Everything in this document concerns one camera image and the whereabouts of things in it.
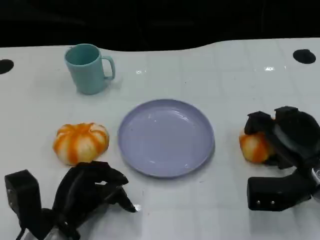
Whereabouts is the black table cable hole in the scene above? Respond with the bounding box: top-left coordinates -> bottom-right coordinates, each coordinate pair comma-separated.
292,49 -> 317,65

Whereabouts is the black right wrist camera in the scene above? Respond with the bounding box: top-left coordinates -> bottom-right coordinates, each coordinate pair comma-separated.
246,172 -> 313,212

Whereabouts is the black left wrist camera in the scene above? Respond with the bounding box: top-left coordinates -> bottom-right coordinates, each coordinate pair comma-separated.
4,169 -> 42,226

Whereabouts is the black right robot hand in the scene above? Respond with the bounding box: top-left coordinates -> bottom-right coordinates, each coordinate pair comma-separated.
243,106 -> 320,171

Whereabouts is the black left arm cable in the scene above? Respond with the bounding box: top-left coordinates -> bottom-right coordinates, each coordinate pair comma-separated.
15,222 -> 27,240

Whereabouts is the lilac plate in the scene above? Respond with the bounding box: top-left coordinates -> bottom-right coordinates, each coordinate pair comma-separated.
117,99 -> 216,179

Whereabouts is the pale green mug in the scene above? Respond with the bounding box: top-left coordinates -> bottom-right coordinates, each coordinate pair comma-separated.
64,43 -> 116,96

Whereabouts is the orange and white bread roll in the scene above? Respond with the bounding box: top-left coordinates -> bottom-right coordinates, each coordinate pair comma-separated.
238,131 -> 276,165
52,122 -> 110,166

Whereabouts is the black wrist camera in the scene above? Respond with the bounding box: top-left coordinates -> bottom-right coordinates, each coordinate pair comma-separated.
4,169 -> 42,226
246,172 -> 313,212

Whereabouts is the black backdrop curtain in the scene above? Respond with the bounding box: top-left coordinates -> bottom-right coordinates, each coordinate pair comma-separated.
0,0 -> 320,53

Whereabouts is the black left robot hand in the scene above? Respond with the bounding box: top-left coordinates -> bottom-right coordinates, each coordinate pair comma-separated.
51,161 -> 139,228

